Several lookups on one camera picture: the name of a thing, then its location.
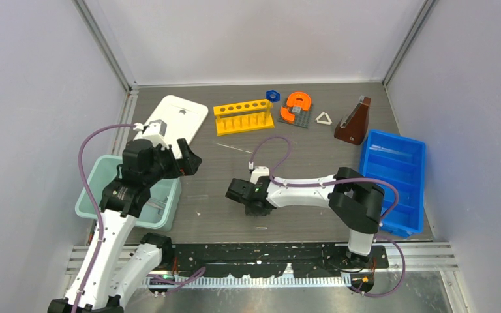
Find white plastic lid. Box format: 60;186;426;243
134;95;209;159

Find teal plastic bin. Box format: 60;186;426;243
75;155;181;231

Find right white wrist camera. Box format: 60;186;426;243
249;162;270;184

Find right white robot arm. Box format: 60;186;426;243
226;166;385;268

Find glass stirring rod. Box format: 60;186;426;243
370;145;408;155

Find blue hexagonal nut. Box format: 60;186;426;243
266;90;281;103

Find metal crucible tongs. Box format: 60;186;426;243
149;198;171;214

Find grey studded base plate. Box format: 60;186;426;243
277;98;314;128

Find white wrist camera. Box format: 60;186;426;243
141;119;172;151
249;162;270;184

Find thin glass rod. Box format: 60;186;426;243
215;143;253;154

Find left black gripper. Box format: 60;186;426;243
144;138;201;186

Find white clay triangle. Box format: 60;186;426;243
315;112;333;125

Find orange curved block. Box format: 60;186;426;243
278;91;313;128

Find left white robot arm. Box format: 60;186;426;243
48;138;202;312

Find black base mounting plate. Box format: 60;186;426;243
160;243;389;278

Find blue plastic bin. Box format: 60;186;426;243
359;130;427;238

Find yellow test tube rack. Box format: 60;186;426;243
213;99;275;136

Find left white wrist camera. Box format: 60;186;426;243
141;119;172;151

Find brown wedge stand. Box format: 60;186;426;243
334;96;371;145

